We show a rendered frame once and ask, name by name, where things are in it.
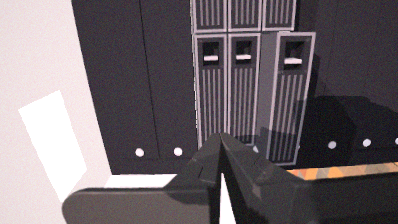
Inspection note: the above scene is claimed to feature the black metal rack frame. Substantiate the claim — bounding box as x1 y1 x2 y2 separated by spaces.
71 0 398 175

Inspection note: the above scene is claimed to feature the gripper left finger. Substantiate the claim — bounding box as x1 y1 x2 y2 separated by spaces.
61 133 222 224

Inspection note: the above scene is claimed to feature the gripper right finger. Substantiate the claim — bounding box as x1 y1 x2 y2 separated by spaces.
220 132 398 224

